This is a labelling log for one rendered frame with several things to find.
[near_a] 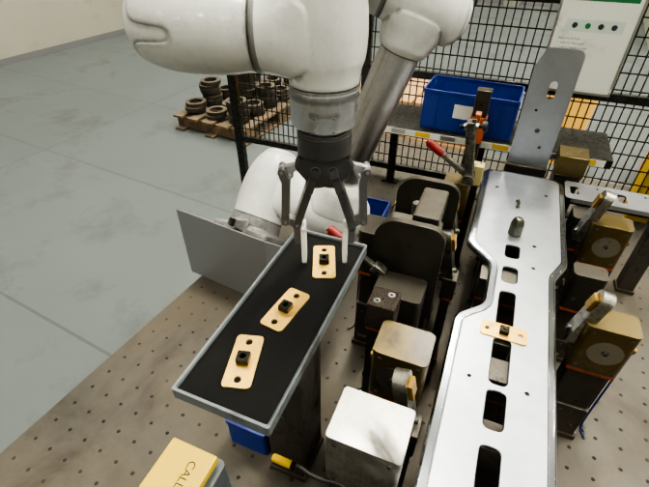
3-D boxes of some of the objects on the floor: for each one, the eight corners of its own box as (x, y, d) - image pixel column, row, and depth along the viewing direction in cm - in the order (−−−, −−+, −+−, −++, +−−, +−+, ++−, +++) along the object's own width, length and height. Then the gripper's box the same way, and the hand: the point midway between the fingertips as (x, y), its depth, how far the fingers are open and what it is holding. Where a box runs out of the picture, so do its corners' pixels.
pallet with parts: (172, 128, 400) (160, 80, 373) (252, 90, 482) (248, 48, 455) (243, 149, 366) (237, 98, 339) (317, 103, 448) (317, 60, 421)
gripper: (250, 136, 55) (266, 272, 70) (398, 136, 55) (382, 272, 70) (257, 114, 61) (270, 243, 76) (391, 114, 61) (379, 243, 75)
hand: (324, 243), depth 71 cm, fingers open, 6 cm apart
